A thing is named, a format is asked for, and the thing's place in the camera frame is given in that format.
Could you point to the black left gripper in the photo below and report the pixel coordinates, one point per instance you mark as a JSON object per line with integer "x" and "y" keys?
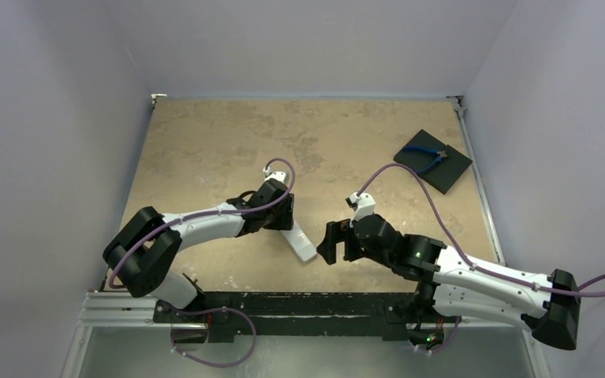
{"x": 284, "y": 220}

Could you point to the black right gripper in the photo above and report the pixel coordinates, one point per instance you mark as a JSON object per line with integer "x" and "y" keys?
{"x": 344, "y": 238}

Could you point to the white remote control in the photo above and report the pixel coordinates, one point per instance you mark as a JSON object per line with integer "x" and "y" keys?
{"x": 300, "y": 244}

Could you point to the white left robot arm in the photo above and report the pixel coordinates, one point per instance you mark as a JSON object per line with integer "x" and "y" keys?
{"x": 142, "y": 252}

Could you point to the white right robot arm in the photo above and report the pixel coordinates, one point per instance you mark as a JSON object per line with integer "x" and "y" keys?
{"x": 450, "y": 287}

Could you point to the black flat box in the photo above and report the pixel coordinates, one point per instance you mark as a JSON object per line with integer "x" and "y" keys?
{"x": 437, "y": 163}

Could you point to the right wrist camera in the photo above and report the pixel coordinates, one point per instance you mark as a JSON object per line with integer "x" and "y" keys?
{"x": 362, "y": 204}

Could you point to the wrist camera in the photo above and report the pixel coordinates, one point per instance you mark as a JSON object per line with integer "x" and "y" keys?
{"x": 362, "y": 204}
{"x": 280, "y": 176}

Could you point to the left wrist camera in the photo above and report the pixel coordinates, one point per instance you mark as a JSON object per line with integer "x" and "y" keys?
{"x": 280, "y": 176}

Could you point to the aluminium frame rail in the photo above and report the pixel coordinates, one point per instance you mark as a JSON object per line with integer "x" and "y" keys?
{"x": 117, "y": 337}

